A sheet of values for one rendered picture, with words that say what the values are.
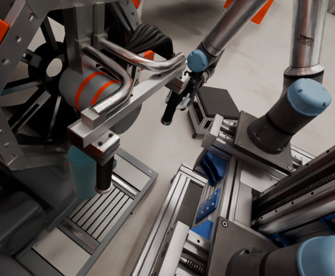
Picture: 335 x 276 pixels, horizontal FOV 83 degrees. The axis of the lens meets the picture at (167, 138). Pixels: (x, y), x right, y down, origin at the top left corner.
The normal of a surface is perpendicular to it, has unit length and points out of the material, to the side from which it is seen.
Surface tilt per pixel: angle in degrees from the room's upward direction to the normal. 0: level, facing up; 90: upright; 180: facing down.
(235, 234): 0
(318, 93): 7
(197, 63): 90
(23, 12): 90
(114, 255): 0
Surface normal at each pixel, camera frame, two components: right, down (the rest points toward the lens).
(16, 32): 0.83, 0.54
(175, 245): 0.28, -0.62
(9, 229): 0.57, -0.37
